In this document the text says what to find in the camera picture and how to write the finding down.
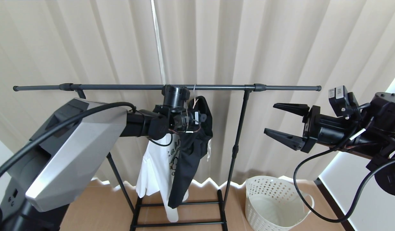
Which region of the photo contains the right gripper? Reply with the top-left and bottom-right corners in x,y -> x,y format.
264,103 -> 361,154

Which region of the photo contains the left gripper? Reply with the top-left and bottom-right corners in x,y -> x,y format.
173,112 -> 207,132

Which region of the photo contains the black garment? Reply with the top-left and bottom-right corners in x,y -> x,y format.
168,96 -> 213,209

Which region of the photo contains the white printed garment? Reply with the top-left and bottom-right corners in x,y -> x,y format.
136,133 -> 189,223

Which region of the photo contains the black clothes rack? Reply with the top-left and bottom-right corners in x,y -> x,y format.
13,83 -> 322,231

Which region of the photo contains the white laundry basket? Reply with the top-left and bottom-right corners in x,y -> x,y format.
245,175 -> 315,231

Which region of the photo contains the beige curtain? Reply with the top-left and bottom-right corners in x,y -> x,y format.
0,0 -> 395,190

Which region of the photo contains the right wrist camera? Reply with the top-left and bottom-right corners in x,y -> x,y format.
328,86 -> 361,120

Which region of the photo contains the black cable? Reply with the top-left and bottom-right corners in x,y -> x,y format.
293,127 -> 395,223
0,102 -> 137,231

